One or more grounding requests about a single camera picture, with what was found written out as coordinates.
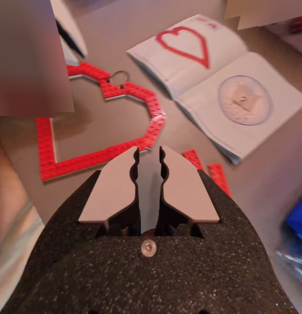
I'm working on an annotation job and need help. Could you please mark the open instruction booklet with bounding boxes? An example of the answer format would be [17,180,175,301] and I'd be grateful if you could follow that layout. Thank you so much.
[126,13,302,165]

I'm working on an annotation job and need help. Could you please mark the black cord loop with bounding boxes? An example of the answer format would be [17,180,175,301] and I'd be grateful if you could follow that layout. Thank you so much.
[107,71,130,89]

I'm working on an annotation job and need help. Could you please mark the red brick plate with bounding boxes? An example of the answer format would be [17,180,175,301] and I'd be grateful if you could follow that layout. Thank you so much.
[208,163,233,198]
[182,149,206,173]

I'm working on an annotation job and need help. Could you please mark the red brick heart frame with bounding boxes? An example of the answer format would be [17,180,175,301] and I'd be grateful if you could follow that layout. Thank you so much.
[36,62,167,182]

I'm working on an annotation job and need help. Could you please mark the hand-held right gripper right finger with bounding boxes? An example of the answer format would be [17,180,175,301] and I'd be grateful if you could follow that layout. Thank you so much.
[160,146,220,223]

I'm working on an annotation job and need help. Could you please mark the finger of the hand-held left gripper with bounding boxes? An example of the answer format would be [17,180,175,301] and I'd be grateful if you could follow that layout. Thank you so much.
[51,0,88,60]

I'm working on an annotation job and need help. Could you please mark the clear plastic bag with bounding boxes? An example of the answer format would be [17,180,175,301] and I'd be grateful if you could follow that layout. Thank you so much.
[275,245,302,285]

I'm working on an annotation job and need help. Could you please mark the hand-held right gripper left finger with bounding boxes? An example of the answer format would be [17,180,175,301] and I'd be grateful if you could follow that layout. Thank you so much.
[78,146,140,230]

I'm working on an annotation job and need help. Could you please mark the blue plastic bin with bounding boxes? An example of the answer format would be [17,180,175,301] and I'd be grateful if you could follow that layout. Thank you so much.
[284,192,302,244]

